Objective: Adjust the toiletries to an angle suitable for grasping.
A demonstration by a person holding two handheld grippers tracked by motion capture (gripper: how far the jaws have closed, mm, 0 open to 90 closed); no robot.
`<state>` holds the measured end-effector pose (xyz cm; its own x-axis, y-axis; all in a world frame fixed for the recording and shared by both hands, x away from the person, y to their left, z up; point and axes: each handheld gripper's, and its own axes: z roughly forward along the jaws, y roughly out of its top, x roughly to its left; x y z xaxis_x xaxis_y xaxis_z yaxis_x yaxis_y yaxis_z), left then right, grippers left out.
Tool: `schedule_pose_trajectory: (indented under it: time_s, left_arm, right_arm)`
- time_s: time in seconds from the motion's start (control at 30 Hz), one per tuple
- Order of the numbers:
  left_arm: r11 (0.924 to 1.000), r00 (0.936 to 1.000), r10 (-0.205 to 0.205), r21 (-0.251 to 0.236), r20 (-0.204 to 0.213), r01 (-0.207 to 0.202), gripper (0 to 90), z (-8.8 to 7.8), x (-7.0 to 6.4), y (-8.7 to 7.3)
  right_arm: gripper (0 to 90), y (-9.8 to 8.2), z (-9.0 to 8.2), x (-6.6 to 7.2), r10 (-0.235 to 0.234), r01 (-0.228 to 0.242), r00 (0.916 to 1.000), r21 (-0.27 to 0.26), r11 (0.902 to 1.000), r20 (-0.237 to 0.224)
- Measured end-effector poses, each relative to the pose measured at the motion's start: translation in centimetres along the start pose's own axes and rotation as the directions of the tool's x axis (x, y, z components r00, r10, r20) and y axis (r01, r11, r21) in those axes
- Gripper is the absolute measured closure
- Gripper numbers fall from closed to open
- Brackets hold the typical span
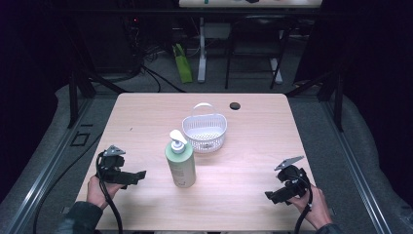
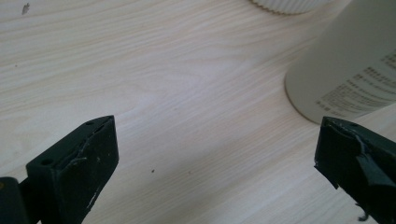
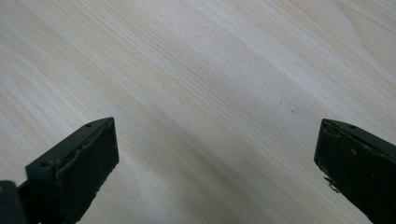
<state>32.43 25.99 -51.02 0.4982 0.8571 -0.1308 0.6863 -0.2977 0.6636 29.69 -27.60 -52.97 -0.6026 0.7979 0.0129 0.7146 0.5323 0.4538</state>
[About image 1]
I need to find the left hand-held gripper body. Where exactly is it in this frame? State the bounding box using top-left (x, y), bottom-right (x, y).
top-left (96, 144), bottom-right (131, 185)

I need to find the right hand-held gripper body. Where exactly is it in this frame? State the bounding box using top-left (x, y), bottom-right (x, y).
top-left (273, 155), bottom-right (312, 200)

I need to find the person's left hand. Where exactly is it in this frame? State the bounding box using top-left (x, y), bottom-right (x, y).
top-left (86, 175), bottom-right (125, 211)

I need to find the person's right hand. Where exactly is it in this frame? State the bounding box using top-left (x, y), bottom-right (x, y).
top-left (285, 184), bottom-right (334, 231)

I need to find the green pump bottle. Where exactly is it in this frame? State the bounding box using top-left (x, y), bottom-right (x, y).
top-left (164, 129), bottom-right (198, 189)

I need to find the black metal stand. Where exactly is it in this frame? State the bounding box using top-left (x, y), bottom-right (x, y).
top-left (285, 69), bottom-right (345, 133)
top-left (66, 62), bottom-right (134, 129)

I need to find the white plastic basket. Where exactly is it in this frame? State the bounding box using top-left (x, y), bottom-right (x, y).
top-left (181, 102), bottom-right (228, 154)

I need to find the white desk leg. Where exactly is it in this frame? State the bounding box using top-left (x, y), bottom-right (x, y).
top-left (197, 17), bottom-right (207, 84)
top-left (270, 58), bottom-right (284, 85)

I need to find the dark computer case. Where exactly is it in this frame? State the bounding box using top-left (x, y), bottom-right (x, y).
top-left (76, 9), bottom-right (144, 74)

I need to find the green paper bag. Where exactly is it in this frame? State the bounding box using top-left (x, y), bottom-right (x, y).
top-left (171, 43), bottom-right (194, 85)

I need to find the black chair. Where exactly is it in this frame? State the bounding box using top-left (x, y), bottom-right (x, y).
top-left (224, 14), bottom-right (291, 91)

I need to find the light background tabletop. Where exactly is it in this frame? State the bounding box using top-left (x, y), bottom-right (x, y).
top-left (178, 0), bottom-right (323, 9)

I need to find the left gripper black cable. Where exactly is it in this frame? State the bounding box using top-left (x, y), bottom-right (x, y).
top-left (94, 151), bottom-right (125, 234)

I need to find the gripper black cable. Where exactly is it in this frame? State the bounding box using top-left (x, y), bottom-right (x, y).
top-left (292, 176), bottom-right (315, 234)
top-left (94, 151), bottom-right (125, 234)

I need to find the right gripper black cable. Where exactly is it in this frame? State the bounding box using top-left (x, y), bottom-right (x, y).
top-left (292, 176), bottom-right (315, 234)

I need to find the grey metal floor rail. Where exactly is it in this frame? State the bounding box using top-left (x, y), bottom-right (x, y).
top-left (2, 97), bottom-right (95, 234)
top-left (320, 99), bottom-right (394, 234)

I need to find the black floor cable bundle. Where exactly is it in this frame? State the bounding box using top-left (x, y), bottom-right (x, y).
top-left (128, 19), bottom-right (188, 95)

